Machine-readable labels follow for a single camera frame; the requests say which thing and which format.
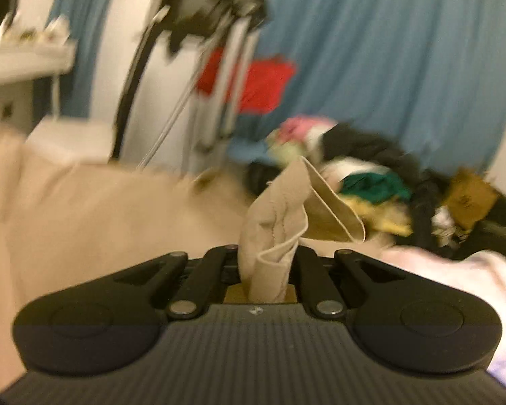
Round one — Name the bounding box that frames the white dressing table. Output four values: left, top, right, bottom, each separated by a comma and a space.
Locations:
0, 36, 77, 90

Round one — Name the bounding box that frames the white panel with black frame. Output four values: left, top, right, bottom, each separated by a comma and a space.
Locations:
112, 0, 207, 163

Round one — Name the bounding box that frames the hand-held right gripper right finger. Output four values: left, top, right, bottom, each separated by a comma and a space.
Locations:
293, 245, 406, 320

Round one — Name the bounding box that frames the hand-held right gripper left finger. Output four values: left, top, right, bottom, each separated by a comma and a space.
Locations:
114, 244, 245, 320

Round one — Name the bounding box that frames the green garment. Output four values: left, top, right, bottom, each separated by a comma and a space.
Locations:
341, 172, 413, 204

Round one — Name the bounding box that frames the row of cosmetic bottles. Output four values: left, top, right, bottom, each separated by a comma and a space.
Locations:
0, 10, 70, 47

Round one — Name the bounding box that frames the black armchair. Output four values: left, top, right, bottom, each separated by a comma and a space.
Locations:
445, 194, 506, 267

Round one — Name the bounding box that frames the wide blue curtain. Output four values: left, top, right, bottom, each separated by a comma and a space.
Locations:
232, 0, 506, 176

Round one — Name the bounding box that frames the red cloth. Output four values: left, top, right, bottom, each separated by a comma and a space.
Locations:
195, 48, 297, 115

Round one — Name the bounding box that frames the pink cloth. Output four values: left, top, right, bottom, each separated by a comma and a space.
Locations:
277, 115, 339, 145

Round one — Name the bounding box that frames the garment steamer stand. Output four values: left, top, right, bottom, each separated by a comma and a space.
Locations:
166, 0, 273, 155

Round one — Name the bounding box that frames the pile of mixed clothes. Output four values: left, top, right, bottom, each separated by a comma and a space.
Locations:
319, 123, 450, 247

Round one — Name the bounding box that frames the brown paper bag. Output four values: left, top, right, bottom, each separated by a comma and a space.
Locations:
444, 168, 499, 232

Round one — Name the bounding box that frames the pastel tie-dye duvet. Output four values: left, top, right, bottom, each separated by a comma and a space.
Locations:
377, 245, 506, 394

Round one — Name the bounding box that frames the beige skeleton print t-shirt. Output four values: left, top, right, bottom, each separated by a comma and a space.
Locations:
0, 124, 366, 393

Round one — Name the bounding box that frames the narrow blue curtain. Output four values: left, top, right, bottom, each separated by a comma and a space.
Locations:
44, 0, 125, 119

